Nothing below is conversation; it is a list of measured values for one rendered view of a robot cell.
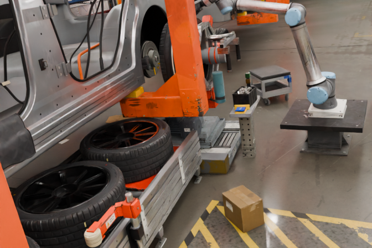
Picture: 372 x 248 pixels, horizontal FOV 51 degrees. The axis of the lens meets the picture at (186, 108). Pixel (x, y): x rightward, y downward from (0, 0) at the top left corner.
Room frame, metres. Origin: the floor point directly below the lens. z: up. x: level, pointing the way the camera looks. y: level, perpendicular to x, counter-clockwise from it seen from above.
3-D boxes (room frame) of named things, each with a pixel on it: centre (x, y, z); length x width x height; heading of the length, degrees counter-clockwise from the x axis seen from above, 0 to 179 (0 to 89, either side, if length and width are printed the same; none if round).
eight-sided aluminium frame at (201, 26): (3.26, -0.24, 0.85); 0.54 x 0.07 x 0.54; 157
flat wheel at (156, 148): (2.66, 0.47, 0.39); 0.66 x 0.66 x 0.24
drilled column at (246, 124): (3.00, -0.48, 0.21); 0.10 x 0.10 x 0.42; 67
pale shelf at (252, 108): (3.03, -0.49, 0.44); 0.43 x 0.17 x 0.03; 157
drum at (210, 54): (3.23, -0.30, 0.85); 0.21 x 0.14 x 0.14; 67
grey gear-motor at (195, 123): (3.11, 0.11, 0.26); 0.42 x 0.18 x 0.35; 67
